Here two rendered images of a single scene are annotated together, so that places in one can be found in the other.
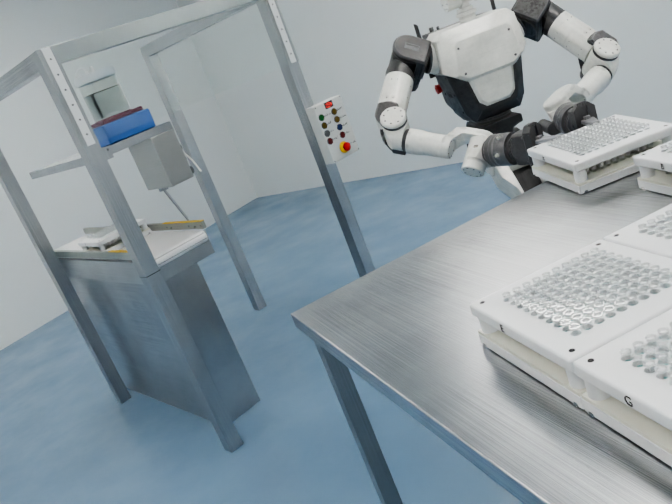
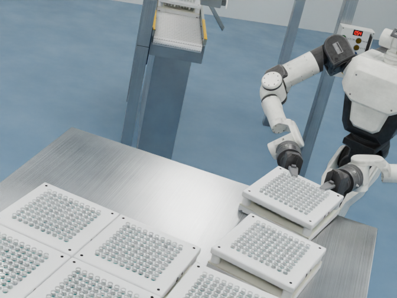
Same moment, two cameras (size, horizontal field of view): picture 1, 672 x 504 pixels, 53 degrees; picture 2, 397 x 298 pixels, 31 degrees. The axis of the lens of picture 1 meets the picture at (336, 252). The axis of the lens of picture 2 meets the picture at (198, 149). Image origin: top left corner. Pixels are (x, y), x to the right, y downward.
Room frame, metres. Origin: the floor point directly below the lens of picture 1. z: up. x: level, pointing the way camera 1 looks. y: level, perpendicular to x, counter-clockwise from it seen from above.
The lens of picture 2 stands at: (-0.39, -1.36, 1.99)
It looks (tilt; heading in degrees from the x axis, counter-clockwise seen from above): 26 degrees down; 30
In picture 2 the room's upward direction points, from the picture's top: 13 degrees clockwise
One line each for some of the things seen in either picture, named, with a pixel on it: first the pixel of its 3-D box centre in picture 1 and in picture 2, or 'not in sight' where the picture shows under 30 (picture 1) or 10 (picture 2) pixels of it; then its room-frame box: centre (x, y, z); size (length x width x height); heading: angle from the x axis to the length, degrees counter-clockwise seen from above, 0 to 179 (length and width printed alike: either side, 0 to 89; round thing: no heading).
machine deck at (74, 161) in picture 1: (98, 152); not in sight; (2.78, 0.75, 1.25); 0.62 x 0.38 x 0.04; 37
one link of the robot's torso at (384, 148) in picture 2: (493, 139); (365, 151); (2.22, -0.64, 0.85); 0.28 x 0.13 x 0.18; 2
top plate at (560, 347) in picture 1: (588, 296); (57, 219); (0.82, -0.30, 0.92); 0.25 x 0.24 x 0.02; 102
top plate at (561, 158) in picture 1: (597, 141); (293, 196); (1.50, -0.67, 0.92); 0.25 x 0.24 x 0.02; 92
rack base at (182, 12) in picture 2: (116, 242); (178, 6); (3.02, 0.92, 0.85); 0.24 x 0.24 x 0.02; 37
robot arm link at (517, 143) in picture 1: (519, 148); (289, 162); (1.69, -0.55, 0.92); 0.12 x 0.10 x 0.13; 34
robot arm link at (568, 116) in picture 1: (580, 121); (339, 183); (1.71, -0.73, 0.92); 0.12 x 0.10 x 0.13; 174
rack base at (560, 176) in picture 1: (601, 160); (289, 209); (1.50, -0.67, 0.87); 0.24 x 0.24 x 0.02; 2
